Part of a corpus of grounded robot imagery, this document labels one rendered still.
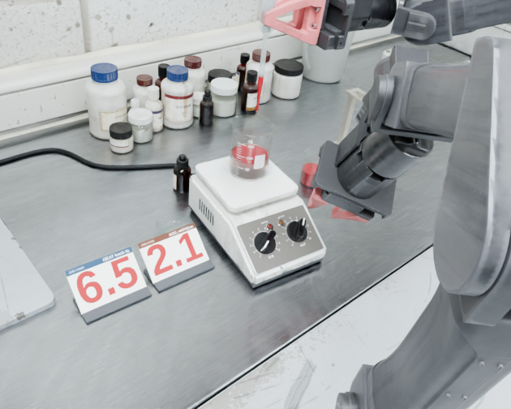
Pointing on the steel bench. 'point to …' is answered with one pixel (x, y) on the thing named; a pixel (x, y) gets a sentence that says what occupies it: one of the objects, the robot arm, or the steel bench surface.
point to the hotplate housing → (201, 208)
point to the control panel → (281, 253)
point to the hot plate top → (220, 179)
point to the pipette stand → (349, 111)
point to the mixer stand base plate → (8, 277)
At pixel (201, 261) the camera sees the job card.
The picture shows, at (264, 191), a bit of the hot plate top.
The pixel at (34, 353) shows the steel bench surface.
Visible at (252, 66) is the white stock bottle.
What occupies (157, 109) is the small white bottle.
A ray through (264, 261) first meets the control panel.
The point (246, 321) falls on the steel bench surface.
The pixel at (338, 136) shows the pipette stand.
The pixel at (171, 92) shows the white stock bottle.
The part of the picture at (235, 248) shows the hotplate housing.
